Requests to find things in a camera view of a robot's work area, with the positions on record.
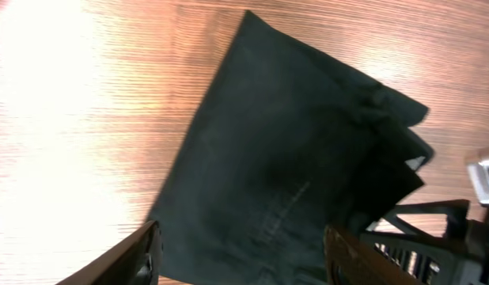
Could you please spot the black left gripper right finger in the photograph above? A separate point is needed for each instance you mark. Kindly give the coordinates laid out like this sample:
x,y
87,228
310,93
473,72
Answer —
x,y
347,256

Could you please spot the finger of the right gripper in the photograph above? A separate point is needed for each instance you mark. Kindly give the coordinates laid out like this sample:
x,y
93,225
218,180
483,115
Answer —
x,y
456,223

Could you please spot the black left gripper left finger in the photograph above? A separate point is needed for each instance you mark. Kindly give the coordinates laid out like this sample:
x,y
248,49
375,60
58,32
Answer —
x,y
133,261

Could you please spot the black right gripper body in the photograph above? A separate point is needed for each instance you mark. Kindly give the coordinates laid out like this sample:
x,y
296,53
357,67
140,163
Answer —
x,y
438,260

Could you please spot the black shorts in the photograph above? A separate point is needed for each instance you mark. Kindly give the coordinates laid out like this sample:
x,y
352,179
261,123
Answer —
x,y
286,140

